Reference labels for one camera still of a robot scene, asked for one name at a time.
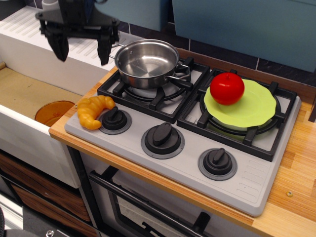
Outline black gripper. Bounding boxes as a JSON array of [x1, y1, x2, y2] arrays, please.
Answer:
[[36, 0, 120, 66]]

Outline yellow plastic croissant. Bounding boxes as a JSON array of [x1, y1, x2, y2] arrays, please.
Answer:
[[77, 95, 115, 130]]

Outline red plastic apple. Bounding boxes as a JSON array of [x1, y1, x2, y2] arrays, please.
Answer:
[[209, 73, 245, 106]]

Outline stainless steel pot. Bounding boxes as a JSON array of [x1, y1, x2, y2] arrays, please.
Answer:
[[110, 39, 193, 89]]

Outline black left stove knob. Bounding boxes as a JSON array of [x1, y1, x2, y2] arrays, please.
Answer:
[[98, 107, 132, 135]]

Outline black stove knob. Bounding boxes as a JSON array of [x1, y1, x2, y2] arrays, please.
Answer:
[[141, 122, 185, 159], [98, 107, 132, 135], [198, 148, 237, 181]]

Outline black middle stove knob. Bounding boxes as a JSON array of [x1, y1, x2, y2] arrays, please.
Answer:
[[141, 122, 185, 159]]

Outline grey toy stove top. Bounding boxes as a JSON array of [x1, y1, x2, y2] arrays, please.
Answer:
[[64, 61, 302, 217]]

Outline black right stove knob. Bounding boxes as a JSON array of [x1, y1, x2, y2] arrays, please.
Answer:
[[198, 148, 237, 181]]

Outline light green plate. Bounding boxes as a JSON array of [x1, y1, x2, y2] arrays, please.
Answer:
[[203, 79, 277, 128]]

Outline grey toy faucet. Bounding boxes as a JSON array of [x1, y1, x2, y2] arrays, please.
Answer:
[[41, 0, 59, 11]]

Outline white toy sink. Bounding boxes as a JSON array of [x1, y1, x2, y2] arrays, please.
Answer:
[[0, 6, 115, 188]]

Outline orange sink drain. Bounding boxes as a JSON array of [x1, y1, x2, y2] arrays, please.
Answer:
[[35, 100, 75, 127]]

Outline black left burner grate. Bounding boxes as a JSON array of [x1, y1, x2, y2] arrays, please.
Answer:
[[97, 57, 210, 123]]

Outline black burner grate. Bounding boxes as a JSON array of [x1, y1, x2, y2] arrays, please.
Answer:
[[97, 57, 210, 123], [177, 69, 300, 161]]

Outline black right burner grate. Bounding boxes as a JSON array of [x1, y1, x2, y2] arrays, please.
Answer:
[[177, 69, 300, 161]]

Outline wooden drawer fronts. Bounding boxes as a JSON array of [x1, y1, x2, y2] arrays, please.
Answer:
[[0, 151, 98, 237]]

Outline toy oven door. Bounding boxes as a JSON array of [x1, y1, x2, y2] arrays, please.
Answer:
[[90, 170, 252, 237]]

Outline black oven door handle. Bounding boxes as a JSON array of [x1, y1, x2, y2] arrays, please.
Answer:
[[89, 167, 210, 237]]

